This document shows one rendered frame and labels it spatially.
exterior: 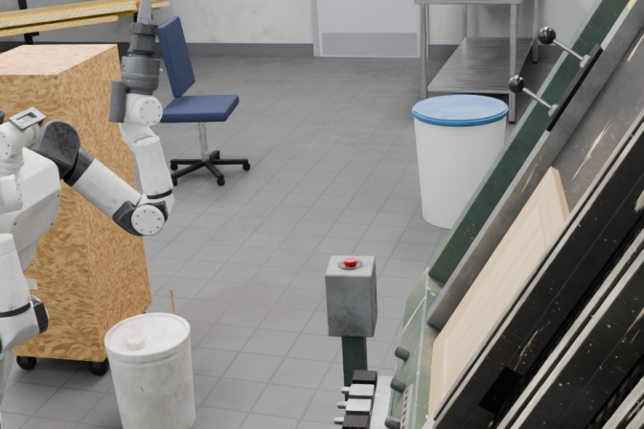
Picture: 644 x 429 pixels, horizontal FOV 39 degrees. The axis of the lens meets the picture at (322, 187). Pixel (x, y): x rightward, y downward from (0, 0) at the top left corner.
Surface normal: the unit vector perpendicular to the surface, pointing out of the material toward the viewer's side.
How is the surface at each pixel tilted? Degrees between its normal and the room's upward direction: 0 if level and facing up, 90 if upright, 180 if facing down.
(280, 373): 0
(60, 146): 54
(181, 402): 92
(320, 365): 0
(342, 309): 90
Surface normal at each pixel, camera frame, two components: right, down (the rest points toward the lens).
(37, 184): 0.86, -0.30
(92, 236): 0.97, 0.03
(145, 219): 0.04, 0.35
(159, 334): -0.06, -0.94
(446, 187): -0.44, 0.40
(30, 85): -0.22, 0.35
